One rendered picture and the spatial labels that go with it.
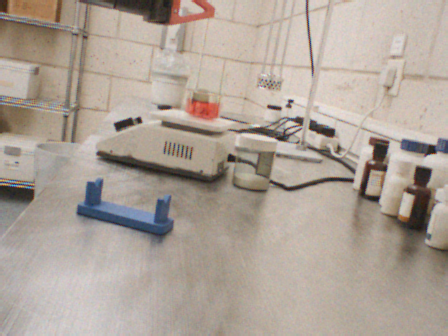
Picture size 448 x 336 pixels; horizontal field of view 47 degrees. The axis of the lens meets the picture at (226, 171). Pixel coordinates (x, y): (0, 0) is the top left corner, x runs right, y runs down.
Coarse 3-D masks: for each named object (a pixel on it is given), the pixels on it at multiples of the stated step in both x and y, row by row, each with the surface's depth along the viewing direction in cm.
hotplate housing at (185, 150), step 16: (128, 128) 80; (144, 128) 79; (160, 128) 79; (176, 128) 80; (192, 128) 80; (96, 144) 82; (112, 144) 81; (128, 144) 80; (144, 144) 80; (160, 144) 79; (176, 144) 78; (192, 144) 78; (208, 144) 77; (224, 144) 80; (128, 160) 81; (144, 160) 80; (160, 160) 79; (176, 160) 79; (192, 160) 78; (208, 160) 78; (224, 160) 83; (192, 176) 79; (208, 176) 78
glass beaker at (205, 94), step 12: (192, 72) 80; (204, 72) 79; (216, 72) 79; (228, 72) 80; (192, 84) 80; (204, 84) 79; (216, 84) 80; (192, 96) 80; (204, 96) 80; (216, 96) 80; (192, 108) 80; (204, 108) 80; (216, 108) 81; (204, 120) 80; (216, 120) 82
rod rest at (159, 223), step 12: (96, 180) 56; (96, 192) 55; (84, 204) 54; (96, 204) 55; (108, 204) 56; (156, 204) 52; (168, 204) 54; (96, 216) 54; (108, 216) 53; (120, 216) 53; (132, 216) 53; (144, 216) 54; (156, 216) 52; (144, 228) 52; (156, 228) 52; (168, 228) 53
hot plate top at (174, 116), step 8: (152, 112) 80; (160, 112) 82; (168, 112) 84; (176, 112) 86; (160, 120) 79; (168, 120) 79; (176, 120) 78; (184, 120) 78; (192, 120) 79; (200, 120) 81; (224, 120) 87; (208, 128) 77; (216, 128) 77; (224, 128) 79
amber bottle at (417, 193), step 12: (420, 168) 72; (420, 180) 72; (408, 192) 72; (420, 192) 71; (408, 204) 72; (420, 204) 72; (408, 216) 72; (420, 216) 72; (408, 228) 73; (420, 228) 73
